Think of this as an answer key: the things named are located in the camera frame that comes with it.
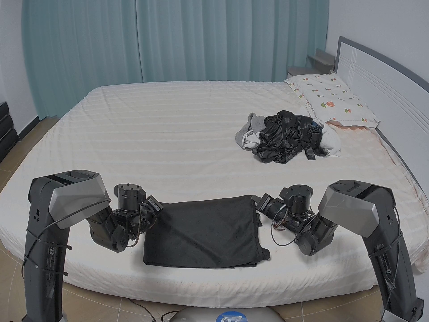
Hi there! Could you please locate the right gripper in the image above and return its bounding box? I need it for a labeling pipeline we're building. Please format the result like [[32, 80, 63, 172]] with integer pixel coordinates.
[[256, 193, 291, 221]]

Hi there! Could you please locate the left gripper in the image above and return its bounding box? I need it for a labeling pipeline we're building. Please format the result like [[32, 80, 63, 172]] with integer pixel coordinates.
[[138, 195, 164, 231]]

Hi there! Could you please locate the black polo shirt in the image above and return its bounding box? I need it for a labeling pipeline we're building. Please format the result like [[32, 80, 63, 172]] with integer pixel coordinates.
[[143, 195, 271, 268]]

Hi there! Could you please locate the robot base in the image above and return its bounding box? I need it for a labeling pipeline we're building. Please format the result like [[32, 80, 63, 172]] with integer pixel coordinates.
[[168, 305, 280, 322]]

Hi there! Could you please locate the pile of clothes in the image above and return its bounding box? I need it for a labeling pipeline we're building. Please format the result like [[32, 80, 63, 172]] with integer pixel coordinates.
[[235, 110, 342, 164]]

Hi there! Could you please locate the bed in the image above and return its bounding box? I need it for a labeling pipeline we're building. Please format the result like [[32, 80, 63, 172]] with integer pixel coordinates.
[[0, 36, 429, 306]]

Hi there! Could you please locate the white printed pillow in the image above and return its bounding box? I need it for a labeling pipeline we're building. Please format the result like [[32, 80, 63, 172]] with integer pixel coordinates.
[[283, 72, 381, 127]]

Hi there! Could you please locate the grey bedside table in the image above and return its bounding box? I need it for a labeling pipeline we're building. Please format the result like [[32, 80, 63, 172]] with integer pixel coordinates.
[[287, 48, 336, 76]]

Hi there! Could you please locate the black chest of drawers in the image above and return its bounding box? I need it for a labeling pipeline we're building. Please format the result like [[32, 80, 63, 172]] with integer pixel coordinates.
[[0, 101, 19, 163]]

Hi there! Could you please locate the blue-green curtain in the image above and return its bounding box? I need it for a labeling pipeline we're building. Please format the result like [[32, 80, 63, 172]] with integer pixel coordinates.
[[136, 0, 330, 82], [22, 0, 145, 118]]

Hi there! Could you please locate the black cable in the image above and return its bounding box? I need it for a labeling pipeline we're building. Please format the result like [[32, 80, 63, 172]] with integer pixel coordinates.
[[129, 299, 175, 320], [127, 210, 152, 248], [270, 213, 298, 247]]

